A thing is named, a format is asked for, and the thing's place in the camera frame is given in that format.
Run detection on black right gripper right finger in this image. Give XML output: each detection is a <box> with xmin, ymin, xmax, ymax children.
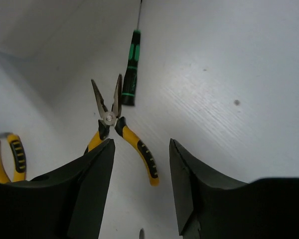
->
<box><xmin>169</xmin><ymin>139</ymin><xmax>299</xmax><ymax>239</ymax></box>

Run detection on yellow needle-nose pliers lower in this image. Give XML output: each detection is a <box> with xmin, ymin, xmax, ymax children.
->
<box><xmin>0</xmin><ymin>132</ymin><xmax>26</xmax><ymax>184</ymax></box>

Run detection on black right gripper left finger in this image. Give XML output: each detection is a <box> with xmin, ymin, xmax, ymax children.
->
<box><xmin>0</xmin><ymin>139</ymin><xmax>115</xmax><ymax>239</ymax></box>

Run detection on black green precision screwdriver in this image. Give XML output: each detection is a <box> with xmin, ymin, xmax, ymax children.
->
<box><xmin>122</xmin><ymin>0</ymin><xmax>143</xmax><ymax>106</ymax></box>

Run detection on yellow needle-nose pliers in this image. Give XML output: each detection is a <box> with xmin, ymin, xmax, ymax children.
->
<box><xmin>0</xmin><ymin>132</ymin><xmax>26</xmax><ymax>184</ymax></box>
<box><xmin>84</xmin><ymin>74</ymin><xmax>159</xmax><ymax>186</ymax></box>

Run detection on yellow needle-nose pliers upper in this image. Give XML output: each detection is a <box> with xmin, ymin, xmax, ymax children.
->
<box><xmin>84</xmin><ymin>74</ymin><xmax>159</xmax><ymax>186</ymax></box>

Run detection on stubby green orange screwdriver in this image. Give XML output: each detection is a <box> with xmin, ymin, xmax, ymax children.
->
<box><xmin>139</xmin><ymin>229</ymin><xmax>145</xmax><ymax>239</ymax></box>

